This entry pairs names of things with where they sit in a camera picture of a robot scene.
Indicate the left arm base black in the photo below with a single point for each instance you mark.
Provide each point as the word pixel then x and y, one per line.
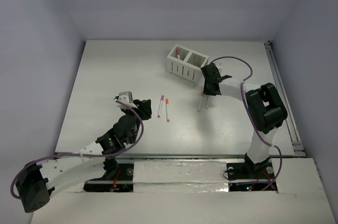
pixel 118 178

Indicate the salmon capped white marker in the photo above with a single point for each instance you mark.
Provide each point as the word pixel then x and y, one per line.
pixel 200 102

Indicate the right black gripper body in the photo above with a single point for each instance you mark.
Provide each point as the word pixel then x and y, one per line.
pixel 207 90

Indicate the pink capped white marker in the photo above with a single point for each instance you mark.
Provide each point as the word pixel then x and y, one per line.
pixel 178 53

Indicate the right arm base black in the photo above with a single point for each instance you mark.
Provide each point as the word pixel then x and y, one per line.
pixel 247 176

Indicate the white two-compartment pen holder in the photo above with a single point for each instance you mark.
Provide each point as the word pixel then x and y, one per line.
pixel 188 66

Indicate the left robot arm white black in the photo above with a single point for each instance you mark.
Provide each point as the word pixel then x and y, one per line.
pixel 40 180

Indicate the white foam block centre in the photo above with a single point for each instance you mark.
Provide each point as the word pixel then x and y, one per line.
pixel 179 177

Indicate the yellow capped white marker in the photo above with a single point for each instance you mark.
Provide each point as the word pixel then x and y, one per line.
pixel 207 102

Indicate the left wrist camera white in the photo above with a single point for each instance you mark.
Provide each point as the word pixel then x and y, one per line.
pixel 124 100

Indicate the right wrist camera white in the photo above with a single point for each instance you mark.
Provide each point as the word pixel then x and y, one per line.
pixel 219 66

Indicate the purple capped white marker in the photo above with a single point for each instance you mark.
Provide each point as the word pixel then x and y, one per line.
pixel 160 106

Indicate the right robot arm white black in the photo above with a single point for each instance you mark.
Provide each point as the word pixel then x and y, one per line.
pixel 262 103

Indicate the aluminium rail right side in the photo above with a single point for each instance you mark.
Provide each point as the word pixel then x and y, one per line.
pixel 290 122

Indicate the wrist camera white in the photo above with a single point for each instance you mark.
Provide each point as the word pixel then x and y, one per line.
pixel 219 66
pixel 124 100

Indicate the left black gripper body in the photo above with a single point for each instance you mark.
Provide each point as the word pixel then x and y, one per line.
pixel 142 108

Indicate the orange capped white marker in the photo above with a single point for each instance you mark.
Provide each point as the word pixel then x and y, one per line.
pixel 167 110

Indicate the aluminium rail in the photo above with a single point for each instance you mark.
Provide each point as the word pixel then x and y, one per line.
pixel 290 122
pixel 129 155

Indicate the aluminium rail front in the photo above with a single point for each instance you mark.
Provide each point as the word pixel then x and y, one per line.
pixel 129 155

